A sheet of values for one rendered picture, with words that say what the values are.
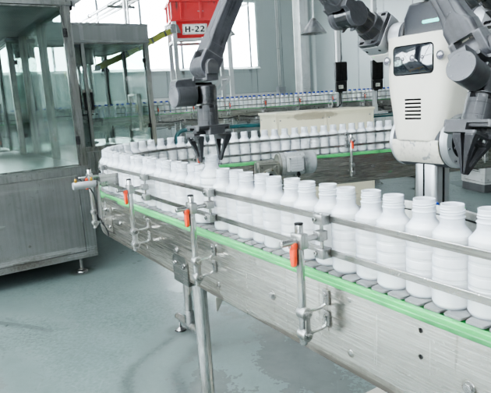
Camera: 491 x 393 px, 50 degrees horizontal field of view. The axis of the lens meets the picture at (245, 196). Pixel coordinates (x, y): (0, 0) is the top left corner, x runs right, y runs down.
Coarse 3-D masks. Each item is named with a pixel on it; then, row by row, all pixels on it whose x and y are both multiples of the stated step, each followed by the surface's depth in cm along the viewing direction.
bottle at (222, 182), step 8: (216, 168) 141; (224, 168) 142; (216, 176) 141; (224, 176) 140; (216, 184) 140; (224, 184) 139; (216, 200) 141; (224, 200) 140; (216, 208) 141; (224, 208) 140; (224, 216) 141; (216, 224) 142; (224, 224) 141
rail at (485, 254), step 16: (224, 192) 135; (272, 208) 118; (288, 208) 112; (240, 224) 131; (352, 224) 97; (368, 224) 93; (416, 240) 85; (432, 240) 82; (336, 256) 102; (352, 256) 98; (480, 256) 75; (384, 272) 92; (400, 272) 89; (432, 288) 83; (448, 288) 81
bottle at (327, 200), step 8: (320, 184) 108; (328, 184) 108; (336, 184) 106; (320, 192) 106; (328, 192) 105; (320, 200) 107; (328, 200) 106; (336, 200) 106; (320, 208) 106; (328, 208) 105; (328, 232) 106; (328, 240) 106; (328, 264) 107
